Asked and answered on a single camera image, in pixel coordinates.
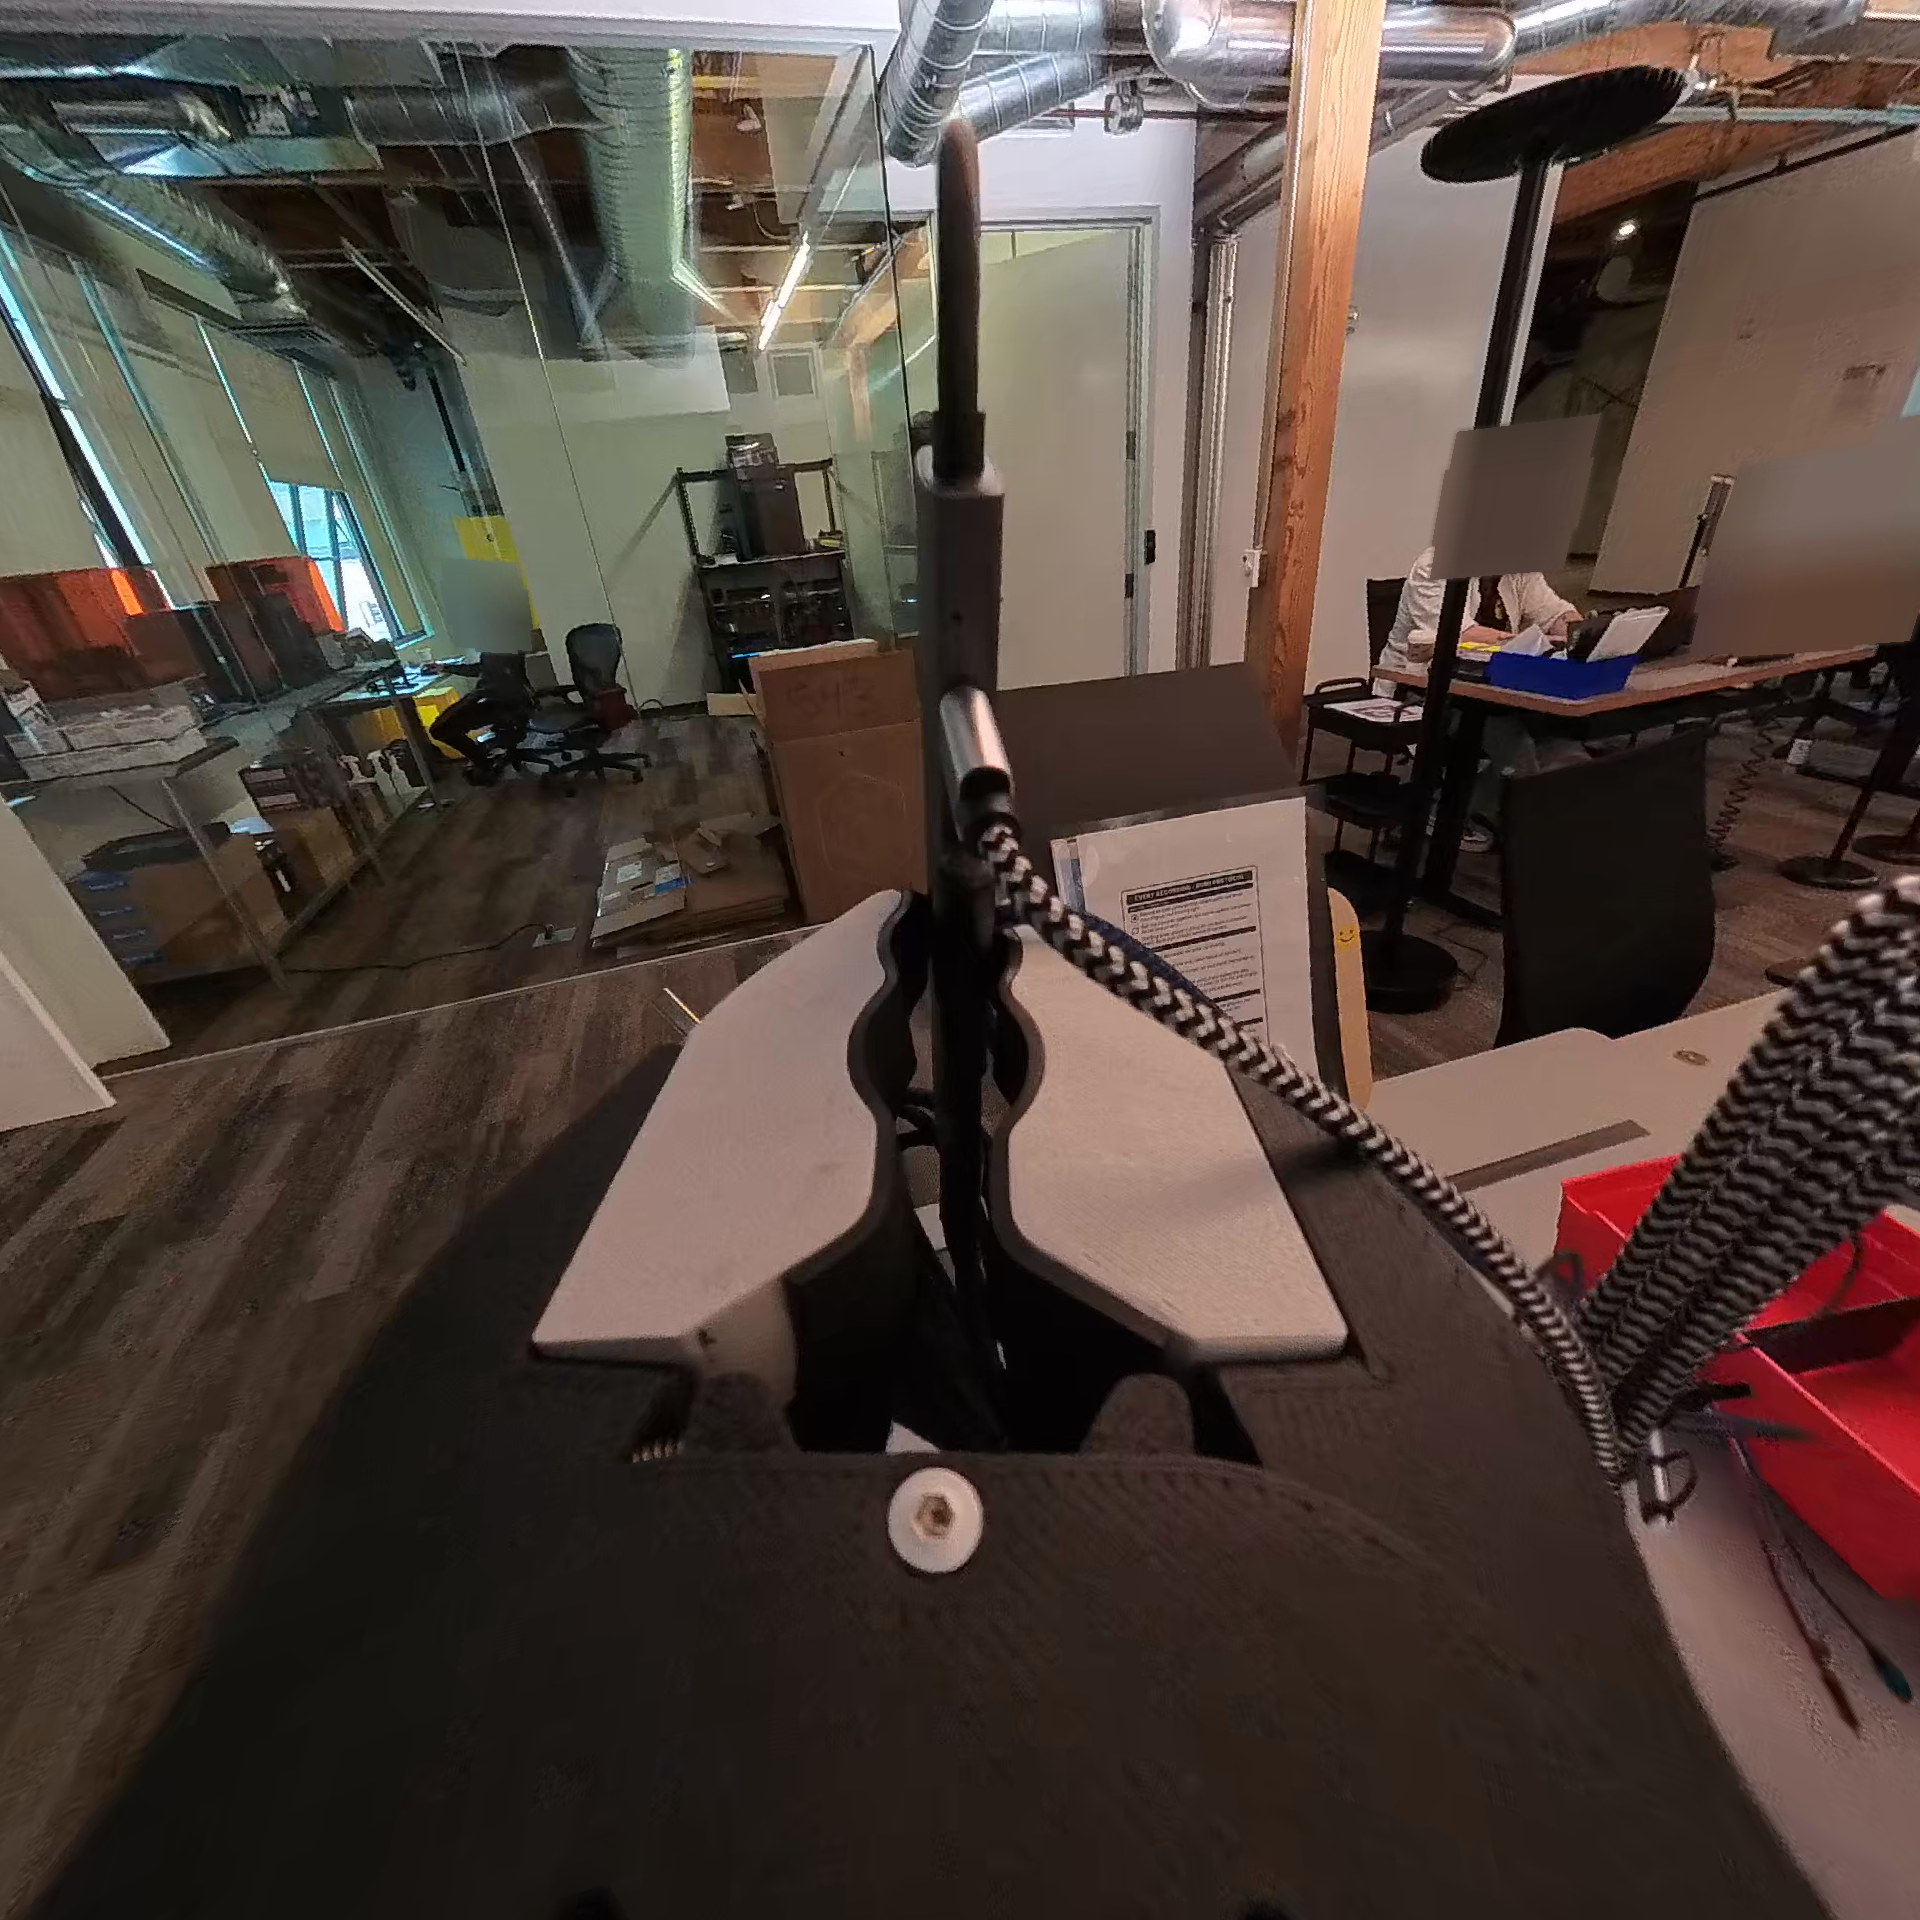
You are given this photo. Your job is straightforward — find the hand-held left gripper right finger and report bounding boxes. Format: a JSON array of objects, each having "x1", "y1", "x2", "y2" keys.
[{"x1": 989, "y1": 920, "x2": 1355, "y2": 1366}]

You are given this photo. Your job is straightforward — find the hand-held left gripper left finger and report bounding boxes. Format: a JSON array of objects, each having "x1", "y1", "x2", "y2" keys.
[{"x1": 528, "y1": 887, "x2": 933, "y2": 1366}]

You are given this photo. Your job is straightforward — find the black usb cable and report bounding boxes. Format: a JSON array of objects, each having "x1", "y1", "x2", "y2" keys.
[{"x1": 895, "y1": 900, "x2": 1009, "y2": 1449}]

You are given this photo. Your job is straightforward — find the grey usb hub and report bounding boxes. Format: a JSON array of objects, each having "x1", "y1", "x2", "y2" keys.
[{"x1": 911, "y1": 117, "x2": 1008, "y2": 1052}]

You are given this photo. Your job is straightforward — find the black white braided cable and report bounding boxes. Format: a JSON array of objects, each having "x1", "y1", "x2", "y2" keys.
[{"x1": 934, "y1": 680, "x2": 1920, "y2": 1494}]

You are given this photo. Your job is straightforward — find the red plastic bin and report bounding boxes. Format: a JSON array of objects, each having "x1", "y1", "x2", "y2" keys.
[{"x1": 1551, "y1": 1154, "x2": 1920, "y2": 1604}]

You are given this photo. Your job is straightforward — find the flattened cardboard pile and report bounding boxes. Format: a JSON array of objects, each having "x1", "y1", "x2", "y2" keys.
[{"x1": 592, "y1": 816, "x2": 797, "y2": 950}]

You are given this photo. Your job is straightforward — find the printed instruction sheet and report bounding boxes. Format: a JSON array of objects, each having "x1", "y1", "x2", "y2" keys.
[{"x1": 1048, "y1": 796, "x2": 1313, "y2": 1057}]

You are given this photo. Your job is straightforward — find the cardboard box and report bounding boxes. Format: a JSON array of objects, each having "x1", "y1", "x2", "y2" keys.
[
  {"x1": 750, "y1": 642, "x2": 927, "y2": 922},
  {"x1": 67, "y1": 831, "x2": 291, "y2": 980}
]

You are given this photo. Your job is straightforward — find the black metal shelf rack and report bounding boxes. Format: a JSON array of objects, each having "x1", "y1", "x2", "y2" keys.
[{"x1": 675, "y1": 434, "x2": 860, "y2": 694}]

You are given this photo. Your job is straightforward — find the blue plastic bin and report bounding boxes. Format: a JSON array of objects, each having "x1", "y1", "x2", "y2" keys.
[{"x1": 1486, "y1": 645, "x2": 1644, "y2": 701}]

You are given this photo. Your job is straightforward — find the black bin divider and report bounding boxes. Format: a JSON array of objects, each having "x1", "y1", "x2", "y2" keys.
[{"x1": 1702, "y1": 1293, "x2": 1920, "y2": 1374}]

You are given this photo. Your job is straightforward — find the orange printer cover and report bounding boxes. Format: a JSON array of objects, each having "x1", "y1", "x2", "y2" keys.
[
  {"x1": 0, "y1": 567, "x2": 174, "y2": 705},
  {"x1": 200, "y1": 557, "x2": 337, "y2": 677}
]

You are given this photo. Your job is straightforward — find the white frosted door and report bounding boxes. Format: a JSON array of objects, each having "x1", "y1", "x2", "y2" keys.
[{"x1": 972, "y1": 214, "x2": 1163, "y2": 694}]

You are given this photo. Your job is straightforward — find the background wooden desk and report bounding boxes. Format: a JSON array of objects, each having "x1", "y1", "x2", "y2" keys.
[{"x1": 1371, "y1": 642, "x2": 1895, "y2": 902}]

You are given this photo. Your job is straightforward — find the black floor lamp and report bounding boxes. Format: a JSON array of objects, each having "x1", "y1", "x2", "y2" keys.
[{"x1": 1357, "y1": 66, "x2": 1689, "y2": 1014}]

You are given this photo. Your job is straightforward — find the black wire cart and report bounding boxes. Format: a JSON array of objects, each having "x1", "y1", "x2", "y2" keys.
[{"x1": 1303, "y1": 674, "x2": 1431, "y2": 910}]

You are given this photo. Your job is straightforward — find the wooden post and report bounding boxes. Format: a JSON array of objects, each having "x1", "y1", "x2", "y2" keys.
[{"x1": 1246, "y1": 0, "x2": 1389, "y2": 751}]

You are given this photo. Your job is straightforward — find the ribbed silver air duct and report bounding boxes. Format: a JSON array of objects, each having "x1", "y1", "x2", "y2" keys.
[{"x1": 567, "y1": 45, "x2": 695, "y2": 361}]

